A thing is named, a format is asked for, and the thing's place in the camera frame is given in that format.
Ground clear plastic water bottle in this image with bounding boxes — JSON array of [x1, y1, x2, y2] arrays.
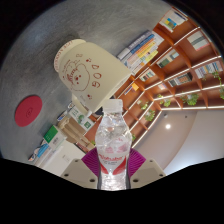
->
[[94, 98, 133, 191]]

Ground tall white green carton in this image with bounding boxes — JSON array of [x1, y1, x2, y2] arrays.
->
[[68, 105, 96, 131]]

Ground wooden artist mannequin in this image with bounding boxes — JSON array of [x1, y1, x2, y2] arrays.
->
[[57, 114, 98, 151]]

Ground flat round red coaster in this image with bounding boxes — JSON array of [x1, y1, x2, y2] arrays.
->
[[14, 95, 43, 128]]

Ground cream printed ceramic mug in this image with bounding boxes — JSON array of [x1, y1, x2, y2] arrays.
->
[[53, 38, 132, 118]]

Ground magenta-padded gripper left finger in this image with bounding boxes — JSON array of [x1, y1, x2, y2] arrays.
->
[[60, 147, 101, 190]]

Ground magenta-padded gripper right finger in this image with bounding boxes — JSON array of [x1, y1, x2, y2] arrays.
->
[[127, 147, 167, 190]]

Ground wooden wall shelf unit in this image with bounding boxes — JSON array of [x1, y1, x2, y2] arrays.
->
[[84, 6, 224, 149]]

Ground small green white box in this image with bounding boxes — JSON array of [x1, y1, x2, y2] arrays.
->
[[43, 124, 68, 148]]

